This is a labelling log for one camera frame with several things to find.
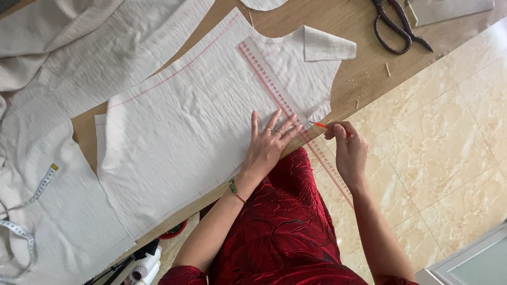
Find cut white garment fabric piece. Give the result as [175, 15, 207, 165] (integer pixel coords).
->
[94, 7, 357, 240]

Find green bead bracelet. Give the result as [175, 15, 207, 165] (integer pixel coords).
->
[228, 179, 247, 204]

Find red textured dress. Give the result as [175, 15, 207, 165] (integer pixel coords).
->
[158, 147, 420, 285]

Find person's left hand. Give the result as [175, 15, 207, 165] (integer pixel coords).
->
[242, 109, 303, 179]

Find person's right hand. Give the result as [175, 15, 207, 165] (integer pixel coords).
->
[324, 121, 369, 190]

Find red round container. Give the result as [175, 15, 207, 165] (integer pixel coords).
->
[158, 219, 189, 240]

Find dark tailor scissors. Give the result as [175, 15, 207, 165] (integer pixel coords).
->
[371, 0, 434, 55]

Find large white fabric sheet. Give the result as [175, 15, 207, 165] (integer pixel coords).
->
[0, 0, 216, 285]

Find white fabric scrap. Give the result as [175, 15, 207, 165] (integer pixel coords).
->
[239, 0, 290, 12]

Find black tool under table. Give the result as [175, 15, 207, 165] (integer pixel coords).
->
[83, 239, 160, 285]

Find white thread spool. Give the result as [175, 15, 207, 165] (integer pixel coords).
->
[128, 245, 163, 285]

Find clear plastic ruler red markings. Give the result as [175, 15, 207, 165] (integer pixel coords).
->
[237, 37, 355, 210]

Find white framed glass door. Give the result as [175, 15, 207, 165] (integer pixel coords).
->
[416, 222, 507, 285]

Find white measuring tape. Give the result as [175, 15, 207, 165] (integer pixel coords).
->
[0, 163, 59, 281]

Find red pencil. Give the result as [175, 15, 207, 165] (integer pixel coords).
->
[308, 121, 354, 138]

